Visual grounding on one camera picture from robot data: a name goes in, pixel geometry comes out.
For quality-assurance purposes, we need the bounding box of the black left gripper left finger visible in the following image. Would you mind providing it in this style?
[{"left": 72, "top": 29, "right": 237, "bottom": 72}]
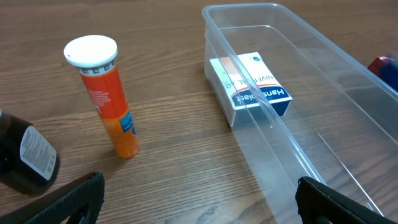
[{"left": 1, "top": 172, "right": 105, "bottom": 224}]

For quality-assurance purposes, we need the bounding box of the orange tube white cap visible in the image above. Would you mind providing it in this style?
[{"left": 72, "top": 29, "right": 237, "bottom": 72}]
[{"left": 63, "top": 35, "right": 139, "bottom": 159}]

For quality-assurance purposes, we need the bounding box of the clear plastic container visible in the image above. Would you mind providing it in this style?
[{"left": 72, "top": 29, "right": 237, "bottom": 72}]
[{"left": 202, "top": 3, "right": 397, "bottom": 223}]

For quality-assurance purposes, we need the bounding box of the blue yellow VapoDrops box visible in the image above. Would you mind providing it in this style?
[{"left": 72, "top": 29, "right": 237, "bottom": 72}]
[{"left": 380, "top": 50, "right": 397, "bottom": 91}]

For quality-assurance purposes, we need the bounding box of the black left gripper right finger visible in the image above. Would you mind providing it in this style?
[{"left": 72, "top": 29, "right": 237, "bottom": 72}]
[{"left": 295, "top": 176, "right": 397, "bottom": 224}]

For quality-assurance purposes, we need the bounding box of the white blue plaster box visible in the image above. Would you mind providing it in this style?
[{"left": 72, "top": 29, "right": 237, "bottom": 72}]
[{"left": 209, "top": 52, "right": 293, "bottom": 128}]

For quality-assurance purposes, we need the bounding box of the red white small box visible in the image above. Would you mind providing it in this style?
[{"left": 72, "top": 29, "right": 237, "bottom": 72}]
[{"left": 368, "top": 55, "right": 390, "bottom": 78}]

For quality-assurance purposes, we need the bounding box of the dark brown bottle white cap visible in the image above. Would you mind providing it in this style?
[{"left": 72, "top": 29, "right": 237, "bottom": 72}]
[{"left": 1, "top": 111, "right": 60, "bottom": 195}]

